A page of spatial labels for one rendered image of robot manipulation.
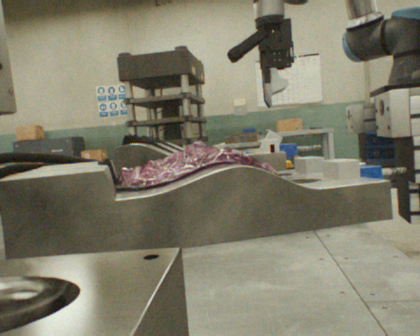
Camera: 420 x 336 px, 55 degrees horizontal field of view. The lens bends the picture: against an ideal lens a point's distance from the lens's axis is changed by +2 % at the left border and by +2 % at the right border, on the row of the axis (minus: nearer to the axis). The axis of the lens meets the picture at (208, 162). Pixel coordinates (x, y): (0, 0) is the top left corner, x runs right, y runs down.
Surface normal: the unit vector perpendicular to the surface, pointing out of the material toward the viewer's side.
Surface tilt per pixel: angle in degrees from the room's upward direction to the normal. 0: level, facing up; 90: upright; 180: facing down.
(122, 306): 0
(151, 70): 90
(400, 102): 90
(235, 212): 90
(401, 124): 90
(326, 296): 0
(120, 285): 0
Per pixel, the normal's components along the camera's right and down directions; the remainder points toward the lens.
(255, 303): -0.09, -0.99
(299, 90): -0.15, 0.08
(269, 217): 0.21, 0.05
